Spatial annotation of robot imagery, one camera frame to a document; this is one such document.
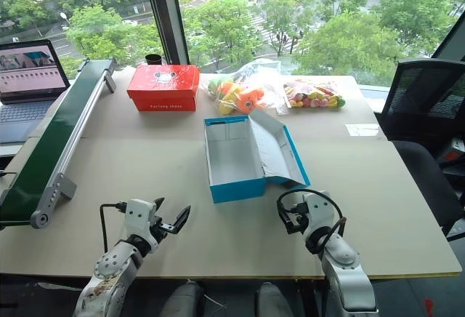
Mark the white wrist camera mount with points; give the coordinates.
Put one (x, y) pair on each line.
(140, 219)
(319, 211)

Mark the clear bag of colourful candy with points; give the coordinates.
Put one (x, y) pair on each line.
(314, 99)

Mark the grey open laptop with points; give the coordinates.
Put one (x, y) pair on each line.
(25, 110)

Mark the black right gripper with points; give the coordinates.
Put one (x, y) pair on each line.
(301, 224)

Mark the blue cardboard box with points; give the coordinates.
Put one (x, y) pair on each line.
(236, 186)

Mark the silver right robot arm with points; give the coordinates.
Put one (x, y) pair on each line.
(345, 273)

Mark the red cardboard box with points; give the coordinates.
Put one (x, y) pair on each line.
(161, 86)

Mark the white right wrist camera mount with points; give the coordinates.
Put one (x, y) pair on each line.
(319, 211)

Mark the white paper label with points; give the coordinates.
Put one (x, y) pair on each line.
(361, 129)

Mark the black mesh office chair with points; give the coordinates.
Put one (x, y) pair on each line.
(423, 95)

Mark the green conveyor belt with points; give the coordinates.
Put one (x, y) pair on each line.
(43, 139)

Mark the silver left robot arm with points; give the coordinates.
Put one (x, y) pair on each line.
(109, 269)

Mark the black round cup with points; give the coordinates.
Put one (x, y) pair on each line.
(154, 59)

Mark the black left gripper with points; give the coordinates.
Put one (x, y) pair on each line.
(164, 227)

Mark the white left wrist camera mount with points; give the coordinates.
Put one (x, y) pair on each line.
(140, 219)

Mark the clear bag of plush toys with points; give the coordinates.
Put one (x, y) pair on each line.
(241, 95)

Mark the grey rounded shape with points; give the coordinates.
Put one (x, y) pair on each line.
(183, 300)
(273, 300)

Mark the black window frame post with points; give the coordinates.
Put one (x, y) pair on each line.
(165, 11)

